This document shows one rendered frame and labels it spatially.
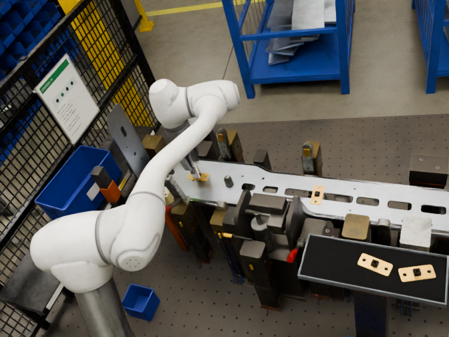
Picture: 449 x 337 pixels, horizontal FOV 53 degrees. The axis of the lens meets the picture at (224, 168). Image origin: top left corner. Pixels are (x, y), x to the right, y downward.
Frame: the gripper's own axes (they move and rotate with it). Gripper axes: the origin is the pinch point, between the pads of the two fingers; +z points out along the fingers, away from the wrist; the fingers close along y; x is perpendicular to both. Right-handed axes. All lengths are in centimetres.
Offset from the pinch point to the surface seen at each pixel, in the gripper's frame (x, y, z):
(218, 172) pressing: -5.9, 4.9, 6.7
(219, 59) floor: 99, 215, 108
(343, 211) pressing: -57, -6, 6
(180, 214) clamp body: -1.8, -19.9, 1.5
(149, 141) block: 27.9, 13.0, 0.8
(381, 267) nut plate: -72, -33, -10
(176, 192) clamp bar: -1.0, -16.2, -6.5
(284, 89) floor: 27, 176, 107
